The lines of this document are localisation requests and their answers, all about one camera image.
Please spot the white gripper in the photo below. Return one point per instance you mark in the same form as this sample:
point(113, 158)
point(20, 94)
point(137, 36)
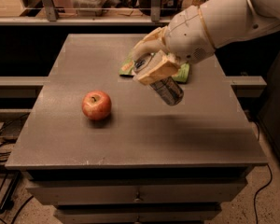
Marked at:
point(186, 37)

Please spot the silver blue redbull can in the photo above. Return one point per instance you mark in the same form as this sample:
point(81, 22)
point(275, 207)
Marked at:
point(168, 90)

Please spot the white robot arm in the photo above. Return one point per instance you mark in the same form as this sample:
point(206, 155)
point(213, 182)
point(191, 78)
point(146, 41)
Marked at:
point(229, 21)

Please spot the green snack bag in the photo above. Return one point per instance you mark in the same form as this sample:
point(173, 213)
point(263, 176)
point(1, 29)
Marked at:
point(126, 70)

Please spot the red apple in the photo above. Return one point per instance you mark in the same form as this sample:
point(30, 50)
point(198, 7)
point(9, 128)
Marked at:
point(96, 105)

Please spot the grey cabinet with drawers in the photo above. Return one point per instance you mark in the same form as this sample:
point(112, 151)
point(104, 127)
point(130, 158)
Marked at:
point(184, 160)

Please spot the metal drawer knob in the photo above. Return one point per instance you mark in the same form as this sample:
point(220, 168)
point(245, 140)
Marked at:
point(137, 198)

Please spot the black power adapter on floor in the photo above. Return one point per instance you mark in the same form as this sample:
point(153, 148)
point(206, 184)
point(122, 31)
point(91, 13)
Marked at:
point(11, 131)

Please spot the grey shelf rail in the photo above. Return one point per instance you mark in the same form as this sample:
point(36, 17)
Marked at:
point(59, 13)

